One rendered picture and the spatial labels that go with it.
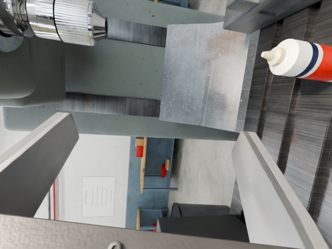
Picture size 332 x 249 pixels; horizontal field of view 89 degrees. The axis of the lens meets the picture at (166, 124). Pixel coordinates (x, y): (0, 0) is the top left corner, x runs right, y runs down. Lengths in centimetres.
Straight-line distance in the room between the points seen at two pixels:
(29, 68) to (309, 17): 43
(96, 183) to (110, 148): 101
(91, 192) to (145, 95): 479
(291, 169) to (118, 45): 56
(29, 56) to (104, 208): 525
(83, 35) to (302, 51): 24
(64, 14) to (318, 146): 35
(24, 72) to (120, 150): 442
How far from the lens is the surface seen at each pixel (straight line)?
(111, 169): 489
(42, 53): 44
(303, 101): 33
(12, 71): 30
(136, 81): 60
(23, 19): 26
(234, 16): 41
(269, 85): 40
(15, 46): 30
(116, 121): 61
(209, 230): 40
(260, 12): 38
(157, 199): 536
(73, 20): 23
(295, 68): 25
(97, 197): 532
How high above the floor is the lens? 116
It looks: 11 degrees down
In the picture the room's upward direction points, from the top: 86 degrees counter-clockwise
